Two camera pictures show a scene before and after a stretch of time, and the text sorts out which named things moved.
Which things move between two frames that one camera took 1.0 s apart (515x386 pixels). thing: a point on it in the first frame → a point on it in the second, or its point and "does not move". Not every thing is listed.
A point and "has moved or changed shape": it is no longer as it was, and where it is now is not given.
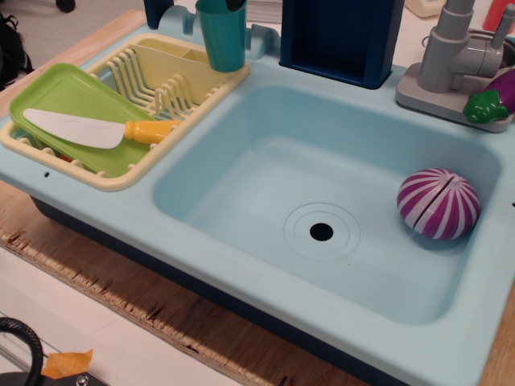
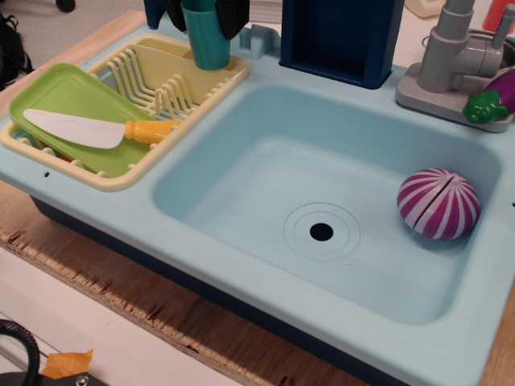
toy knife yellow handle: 99,133 does not move
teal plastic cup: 224,33 has moved or changed shape
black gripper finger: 234,5 → 233,15
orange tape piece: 62,364 does not move
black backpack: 14,62 does not move
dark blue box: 354,40 does not move
